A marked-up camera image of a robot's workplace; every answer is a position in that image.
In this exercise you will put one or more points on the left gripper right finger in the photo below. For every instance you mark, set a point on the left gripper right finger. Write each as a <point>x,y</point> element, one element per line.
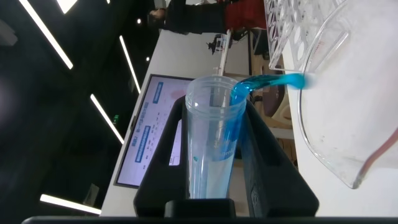
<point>270,180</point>

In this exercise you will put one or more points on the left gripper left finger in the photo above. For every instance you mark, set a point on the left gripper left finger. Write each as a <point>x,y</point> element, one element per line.
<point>161,174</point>

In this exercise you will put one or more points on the blue pigment test tube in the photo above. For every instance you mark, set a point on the blue pigment test tube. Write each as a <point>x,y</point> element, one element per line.
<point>211,133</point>

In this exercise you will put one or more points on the clear glass beaker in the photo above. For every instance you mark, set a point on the clear glass beaker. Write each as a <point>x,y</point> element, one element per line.
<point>348,109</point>

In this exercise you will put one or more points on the clear plastic test tube rack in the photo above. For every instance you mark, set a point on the clear plastic test tube rack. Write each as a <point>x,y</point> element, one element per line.
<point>289,28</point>

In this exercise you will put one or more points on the brown topped plastic stool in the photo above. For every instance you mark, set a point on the brown topped plastic stool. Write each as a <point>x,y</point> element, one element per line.
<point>273,99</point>

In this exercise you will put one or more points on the white single desk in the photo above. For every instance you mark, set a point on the white single desk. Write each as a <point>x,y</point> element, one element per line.
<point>224,53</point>

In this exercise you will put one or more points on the person in red trousers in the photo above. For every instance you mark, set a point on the person in red trousers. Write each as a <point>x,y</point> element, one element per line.
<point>192,18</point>

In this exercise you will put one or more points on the large wall display screen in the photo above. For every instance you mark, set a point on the large wall display screen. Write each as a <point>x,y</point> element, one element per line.
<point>146,140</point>

